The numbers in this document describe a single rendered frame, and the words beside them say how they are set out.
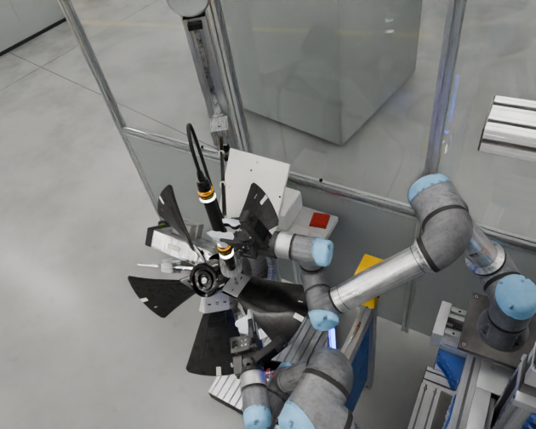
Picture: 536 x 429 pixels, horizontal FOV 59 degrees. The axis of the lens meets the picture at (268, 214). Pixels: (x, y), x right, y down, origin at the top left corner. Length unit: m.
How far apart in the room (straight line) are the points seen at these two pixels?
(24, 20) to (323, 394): 6.35
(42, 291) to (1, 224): 0.89
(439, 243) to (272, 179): 0.76
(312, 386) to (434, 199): 0.54
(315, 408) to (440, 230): 0.50
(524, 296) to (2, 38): 6.34
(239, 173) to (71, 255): 2.13
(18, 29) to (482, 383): 6.37
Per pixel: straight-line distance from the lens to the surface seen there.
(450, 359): 1.80
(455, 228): 1.20
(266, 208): 1.49
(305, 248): 1.28
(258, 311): 1.55
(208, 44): 1.81
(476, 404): 1.70
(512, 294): 1.53
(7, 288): 3.79
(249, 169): 1.79
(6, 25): 6.87
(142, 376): 2.95
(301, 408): 1.09
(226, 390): 2.67
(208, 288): 1.61
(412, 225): 2.10
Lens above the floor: 2.50
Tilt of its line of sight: 47 degrees down
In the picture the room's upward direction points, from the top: 12 degrees counter-clockwise
